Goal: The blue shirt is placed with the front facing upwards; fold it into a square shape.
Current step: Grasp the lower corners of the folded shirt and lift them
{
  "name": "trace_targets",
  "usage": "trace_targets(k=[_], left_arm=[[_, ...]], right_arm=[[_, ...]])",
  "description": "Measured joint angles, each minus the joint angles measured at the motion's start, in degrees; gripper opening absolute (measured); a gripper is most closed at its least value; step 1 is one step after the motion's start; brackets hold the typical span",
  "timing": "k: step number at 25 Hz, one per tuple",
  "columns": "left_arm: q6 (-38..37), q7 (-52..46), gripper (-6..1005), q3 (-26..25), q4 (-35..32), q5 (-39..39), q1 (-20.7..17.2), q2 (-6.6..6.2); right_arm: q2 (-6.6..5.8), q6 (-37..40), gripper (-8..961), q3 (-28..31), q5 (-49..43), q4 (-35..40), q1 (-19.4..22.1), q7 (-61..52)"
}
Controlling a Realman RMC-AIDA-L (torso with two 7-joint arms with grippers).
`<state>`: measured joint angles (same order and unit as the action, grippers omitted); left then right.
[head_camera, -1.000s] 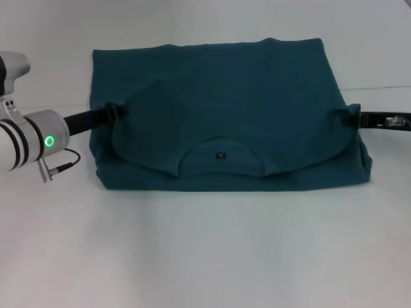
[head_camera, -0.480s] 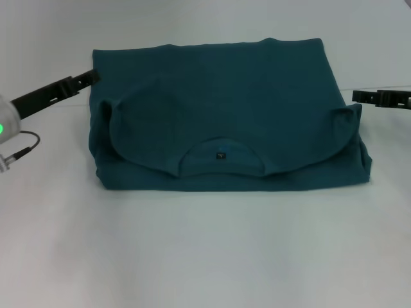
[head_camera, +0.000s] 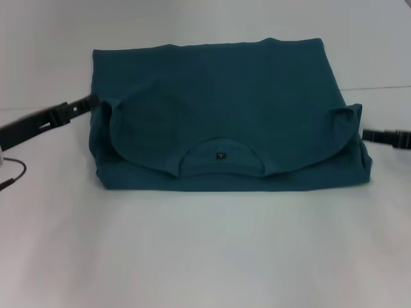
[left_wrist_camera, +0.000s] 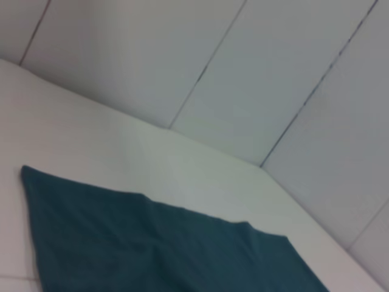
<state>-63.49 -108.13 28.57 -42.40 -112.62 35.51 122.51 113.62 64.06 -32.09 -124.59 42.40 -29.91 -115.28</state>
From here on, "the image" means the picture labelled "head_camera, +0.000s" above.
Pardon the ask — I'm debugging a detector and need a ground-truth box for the left arm cable with plug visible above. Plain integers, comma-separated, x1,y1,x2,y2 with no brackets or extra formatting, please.
0,157,28,193

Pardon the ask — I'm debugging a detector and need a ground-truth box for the teal t-shirt with FREE print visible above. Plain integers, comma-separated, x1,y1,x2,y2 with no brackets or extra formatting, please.
88,37,373,193

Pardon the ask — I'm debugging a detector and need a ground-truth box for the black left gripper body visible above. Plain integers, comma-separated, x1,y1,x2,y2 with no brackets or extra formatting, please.
0,101,72,150

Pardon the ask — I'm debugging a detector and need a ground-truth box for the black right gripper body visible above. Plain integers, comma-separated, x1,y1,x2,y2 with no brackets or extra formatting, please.
393,129,411,149

